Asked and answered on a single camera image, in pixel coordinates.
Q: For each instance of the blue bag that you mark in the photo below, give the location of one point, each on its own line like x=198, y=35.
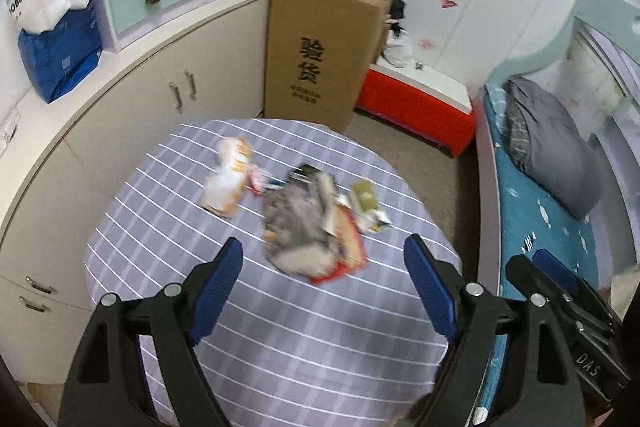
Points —
x=60, y=57

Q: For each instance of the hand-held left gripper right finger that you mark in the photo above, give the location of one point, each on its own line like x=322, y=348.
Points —
x=432, y=287

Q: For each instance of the grey duvet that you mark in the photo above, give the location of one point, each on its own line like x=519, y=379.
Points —
x=560, y=137

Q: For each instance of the person's right forearm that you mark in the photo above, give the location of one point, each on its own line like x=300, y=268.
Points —
x=617, y=418

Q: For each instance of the tall cardboard box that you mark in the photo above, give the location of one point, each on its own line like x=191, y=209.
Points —
x=320, y=57

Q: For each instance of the white plastic bag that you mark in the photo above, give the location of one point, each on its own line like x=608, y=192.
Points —
x=400, y=49

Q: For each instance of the grey checkered tablecloth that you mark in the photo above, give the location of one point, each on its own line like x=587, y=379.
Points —
x=300, y=357

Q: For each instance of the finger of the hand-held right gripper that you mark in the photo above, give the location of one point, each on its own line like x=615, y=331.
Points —
x=522, y=274
x=552, y=264

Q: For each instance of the red bench with white top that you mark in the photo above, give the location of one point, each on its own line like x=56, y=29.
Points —
x=420, y=117

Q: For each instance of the teal patterned bedsheet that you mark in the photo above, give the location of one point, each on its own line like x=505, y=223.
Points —
x=540, y=217

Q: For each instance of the orange snack packet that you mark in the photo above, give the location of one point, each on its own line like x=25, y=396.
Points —
x=230, y=182

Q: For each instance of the teal bunk bed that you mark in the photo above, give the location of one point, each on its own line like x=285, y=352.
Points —
x=565, y=42

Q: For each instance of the teal plaid pillow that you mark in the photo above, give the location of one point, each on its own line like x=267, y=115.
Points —
x=497, y=107

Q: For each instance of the white curved cabinet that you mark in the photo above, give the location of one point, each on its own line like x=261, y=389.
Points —
x=125, y=107

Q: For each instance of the red white small wrapper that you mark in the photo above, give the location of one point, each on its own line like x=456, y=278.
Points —
x=260, y=179

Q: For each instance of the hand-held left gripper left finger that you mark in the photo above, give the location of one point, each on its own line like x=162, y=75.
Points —
x=220, y=287

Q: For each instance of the green wrapper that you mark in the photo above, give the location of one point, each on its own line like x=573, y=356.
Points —
x=365, y=197

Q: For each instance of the faded pink sticker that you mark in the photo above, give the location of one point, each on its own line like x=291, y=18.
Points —
x=425, y=43

